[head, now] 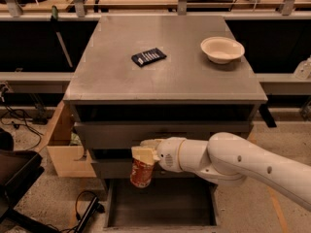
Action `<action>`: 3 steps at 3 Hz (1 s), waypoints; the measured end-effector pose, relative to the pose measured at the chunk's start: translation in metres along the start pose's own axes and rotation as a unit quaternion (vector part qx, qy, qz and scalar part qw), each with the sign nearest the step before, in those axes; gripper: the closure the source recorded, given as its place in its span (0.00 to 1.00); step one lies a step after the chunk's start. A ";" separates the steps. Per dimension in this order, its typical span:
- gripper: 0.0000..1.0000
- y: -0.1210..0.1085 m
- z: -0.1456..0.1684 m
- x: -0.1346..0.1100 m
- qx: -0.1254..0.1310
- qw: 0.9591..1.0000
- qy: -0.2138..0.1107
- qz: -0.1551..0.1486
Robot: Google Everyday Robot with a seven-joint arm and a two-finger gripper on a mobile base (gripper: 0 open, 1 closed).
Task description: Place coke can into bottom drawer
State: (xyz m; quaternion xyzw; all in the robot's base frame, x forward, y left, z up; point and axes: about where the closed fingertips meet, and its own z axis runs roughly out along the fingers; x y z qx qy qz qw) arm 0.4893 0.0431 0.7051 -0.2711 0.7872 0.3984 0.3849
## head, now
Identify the green handled tool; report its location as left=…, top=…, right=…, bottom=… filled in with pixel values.
left=51, top=5, right=73, bottom=68

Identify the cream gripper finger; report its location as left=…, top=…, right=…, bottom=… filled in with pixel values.
left=140, top=139, right=162, bottom=148
left=131, top=147, right=160, bottom=165

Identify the open bottom grey drawer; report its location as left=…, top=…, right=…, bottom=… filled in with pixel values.
left=104, top=178, right=220, bottom=232

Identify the white bowl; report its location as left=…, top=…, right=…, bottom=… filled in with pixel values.
left=200, top=37, right=245, bottom=64

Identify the black floor cable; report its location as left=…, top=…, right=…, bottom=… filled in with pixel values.
left=0, top=84, right=44, bottom=151

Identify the grey drawer cabinet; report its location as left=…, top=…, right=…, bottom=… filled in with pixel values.
left=63, top=15, right=268, bottom=192

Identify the black power strip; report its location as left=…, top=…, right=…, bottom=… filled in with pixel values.
left=74, top=197, right=105, bottom=233

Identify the dark blue snack packet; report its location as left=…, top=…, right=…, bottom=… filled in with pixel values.
left=131, top=48, right=167, bottom=67

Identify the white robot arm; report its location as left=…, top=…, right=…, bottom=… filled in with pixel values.
left=130, top=132, right=311, bottom=211

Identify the top grey drawer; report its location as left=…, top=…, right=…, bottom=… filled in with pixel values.
left=75, top=121, right=253, bottom=150

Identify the orange soda can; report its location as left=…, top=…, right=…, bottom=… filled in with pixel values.
left=130, top=159, right=155, bottom=188

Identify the black chair base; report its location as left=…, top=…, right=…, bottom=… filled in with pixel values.
left=0, top=129, right=57, bottom=233

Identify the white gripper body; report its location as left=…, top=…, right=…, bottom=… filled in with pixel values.
left=156, top=137, right=185, bottom=173

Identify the wooden box on floor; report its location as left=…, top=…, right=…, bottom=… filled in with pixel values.
left=41, top=101, right=95, bottom=178

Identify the middle grey drawer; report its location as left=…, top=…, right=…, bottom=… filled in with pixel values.
left=90, top=149, right=233, bottom=180

